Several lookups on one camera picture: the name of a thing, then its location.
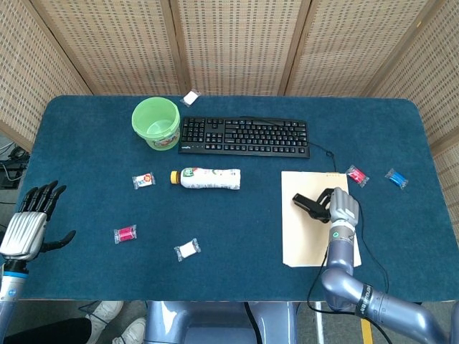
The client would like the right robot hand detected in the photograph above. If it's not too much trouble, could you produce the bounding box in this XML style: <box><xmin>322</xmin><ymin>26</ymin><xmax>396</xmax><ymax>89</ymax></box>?
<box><xmin>317</xmin><ymin>186</ymin><xmax>361</xmax><ymax>229</ymax></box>

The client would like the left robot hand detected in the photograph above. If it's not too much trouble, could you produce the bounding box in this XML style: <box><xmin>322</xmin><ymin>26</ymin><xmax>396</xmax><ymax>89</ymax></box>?
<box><xmin>0</xmin><ymin>180</ymin><xmax>77</xmax><ymax>261</ymax></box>

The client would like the black stapler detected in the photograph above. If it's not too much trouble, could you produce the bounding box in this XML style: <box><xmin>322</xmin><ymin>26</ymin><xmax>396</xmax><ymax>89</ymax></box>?
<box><xmin>292</xmin><ymin>192</ymin><xmax>331</xmax><ymax>221</ymax></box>

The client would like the red wrapped candy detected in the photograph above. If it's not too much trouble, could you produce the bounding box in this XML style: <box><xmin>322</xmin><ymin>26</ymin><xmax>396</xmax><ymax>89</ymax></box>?
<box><xmin>346</xmin><ymin>164</ymin><xmax>370</xmax><ymax>188</ymax></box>

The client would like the yellow spiral notepad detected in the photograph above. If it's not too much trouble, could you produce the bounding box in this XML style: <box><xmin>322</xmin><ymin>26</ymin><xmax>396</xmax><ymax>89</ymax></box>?
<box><xmin>280</xmin><ymin>171</ymin><xmax>362</xmax><ymax>268</ymax></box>

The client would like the blue wrapped candy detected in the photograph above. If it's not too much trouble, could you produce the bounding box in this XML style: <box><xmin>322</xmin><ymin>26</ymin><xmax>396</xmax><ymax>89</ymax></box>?
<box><xmin>384</xmin><ymin>168</ymin><xmax>410</xmax><ymax>189</ymax></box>

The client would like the pink wrapped candy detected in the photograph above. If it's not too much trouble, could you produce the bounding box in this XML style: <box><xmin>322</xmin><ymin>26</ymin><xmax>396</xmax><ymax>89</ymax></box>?
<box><xmin>113</xmin><ymin>224</ymin><xmax>138</xmax><ymax>245</ymax></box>

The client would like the black trouser leg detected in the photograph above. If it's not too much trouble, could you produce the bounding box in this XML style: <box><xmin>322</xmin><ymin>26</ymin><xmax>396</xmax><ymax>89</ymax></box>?
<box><xmin>0</xmin><ymin>317</ymin><xmax>93</xmax><ymax>344</ymax></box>

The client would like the blue felt table cloth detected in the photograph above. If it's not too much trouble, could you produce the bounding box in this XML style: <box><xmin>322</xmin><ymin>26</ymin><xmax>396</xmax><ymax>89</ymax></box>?
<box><xmin>17</xmin><ymin>95</ymin><xmax>455</xmax><ymax>302</ymax></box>

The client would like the white sneaker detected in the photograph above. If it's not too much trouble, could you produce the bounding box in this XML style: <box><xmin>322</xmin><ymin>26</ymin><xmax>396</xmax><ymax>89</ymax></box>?
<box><xmin>113</xmin><ymin>317</ymin><xmax>147</xmax><ymax>344</ymax></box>
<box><xmin>85</xmin><ymin>300</ymin><xmax>125</xmax><ymax>343</ymax></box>

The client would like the black computer keyboard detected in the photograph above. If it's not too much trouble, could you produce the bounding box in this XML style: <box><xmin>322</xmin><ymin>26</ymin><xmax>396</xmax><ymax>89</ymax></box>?
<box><xmin>178</xmin><ymin>117</ymin><xmax>311</xmax><ymax>159</ymax></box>

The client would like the white printed wrapped candy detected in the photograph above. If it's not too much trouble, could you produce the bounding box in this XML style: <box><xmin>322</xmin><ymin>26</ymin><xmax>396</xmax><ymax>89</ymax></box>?
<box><xmin>131</xmin><ymin>172</ymin><xmax>156</xmax><ymax>191</ymax></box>

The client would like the white drink bottle yellow cap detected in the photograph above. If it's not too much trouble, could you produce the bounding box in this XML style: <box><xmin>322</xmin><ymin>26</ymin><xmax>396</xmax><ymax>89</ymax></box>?
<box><xmin>169</xmin><ymin>167</ymin><xmax>242</xmax><ymax>191</ymax></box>

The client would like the large white wrapped candy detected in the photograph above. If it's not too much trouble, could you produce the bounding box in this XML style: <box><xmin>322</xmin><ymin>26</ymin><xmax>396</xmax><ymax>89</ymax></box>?
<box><xmin>174</xmin><ymin>238</ymin><xmax>202</xmax><ymax>263</ymax></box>

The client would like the green plastic toy bucket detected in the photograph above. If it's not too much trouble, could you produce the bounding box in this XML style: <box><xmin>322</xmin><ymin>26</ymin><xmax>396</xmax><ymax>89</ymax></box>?
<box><xmin>131</xmin><ymin>97</ymin><xmax>181</xmax><ymax>151</ymax></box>

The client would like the blue-grey robot torso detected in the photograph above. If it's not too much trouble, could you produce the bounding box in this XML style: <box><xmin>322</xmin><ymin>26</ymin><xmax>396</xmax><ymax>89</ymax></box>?
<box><xmin>145</xmin><ymin>300</ymin><xmax>298</xmax><ymax>344</ymax></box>

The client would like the small white wrapped candy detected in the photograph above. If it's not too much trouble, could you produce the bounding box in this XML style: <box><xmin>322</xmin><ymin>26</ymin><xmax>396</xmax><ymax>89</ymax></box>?
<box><xmin>179</xmin><ymin>89</ymin><xmax>200</xmax><ymax>108</ymax></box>

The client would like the woven wooden folding screen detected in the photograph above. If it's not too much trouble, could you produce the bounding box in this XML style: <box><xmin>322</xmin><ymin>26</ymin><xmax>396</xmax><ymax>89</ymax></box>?
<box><xmin>0</xmin><ymin>0</ymin><xmax>459</xmax><ymax>252</ymax></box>

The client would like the black keyboard cable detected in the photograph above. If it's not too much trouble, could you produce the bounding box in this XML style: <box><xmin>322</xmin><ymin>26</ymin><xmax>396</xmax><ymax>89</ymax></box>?
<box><xmin>240</xmin><ymin>115</ymin><xmax>339</xmax><ymax>175</ymax></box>

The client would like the black floor cable bundle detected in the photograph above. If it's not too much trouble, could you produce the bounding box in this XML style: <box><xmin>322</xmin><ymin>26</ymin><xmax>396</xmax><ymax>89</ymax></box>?
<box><xmin>0</xmin><ymin>141</ymin><xmax>32</xmax><ymax>191</ymax></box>

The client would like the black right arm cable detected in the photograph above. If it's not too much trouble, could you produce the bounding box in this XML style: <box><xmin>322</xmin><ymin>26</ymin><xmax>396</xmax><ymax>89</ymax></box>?
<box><xmin>306</xmin><ymin>211</ymin><xmax>395</xmax><ymax>344</ymax></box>

